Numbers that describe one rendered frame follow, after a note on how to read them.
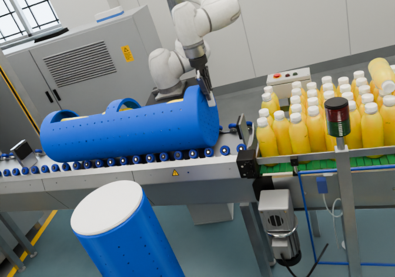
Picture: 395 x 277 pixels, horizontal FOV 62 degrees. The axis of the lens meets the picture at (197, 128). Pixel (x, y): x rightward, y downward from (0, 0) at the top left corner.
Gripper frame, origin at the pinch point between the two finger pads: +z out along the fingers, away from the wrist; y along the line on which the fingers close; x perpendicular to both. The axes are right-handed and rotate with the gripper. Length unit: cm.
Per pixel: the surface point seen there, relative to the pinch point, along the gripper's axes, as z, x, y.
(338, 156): 8, -48, -40
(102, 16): -34, 129, 144
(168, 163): 23.2, 24.5, -13.3
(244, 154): 15.9, -14.9, -22.6
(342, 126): -3, -50, -41
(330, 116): -7, -48, -41
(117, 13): -32, 116, 148
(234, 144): 23.3, -5.6, -3.2
